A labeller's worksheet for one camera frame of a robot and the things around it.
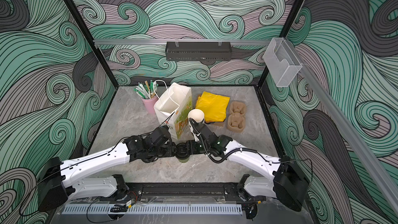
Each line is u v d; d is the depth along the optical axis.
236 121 0.95
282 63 0.77
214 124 0.95
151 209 0.70
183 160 0.77
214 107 1.03
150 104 0.96
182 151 0.75
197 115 0.83
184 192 0.74
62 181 0.40
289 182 0.40
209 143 0.59
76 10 0.81
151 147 0.57
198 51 0.95
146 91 0.95
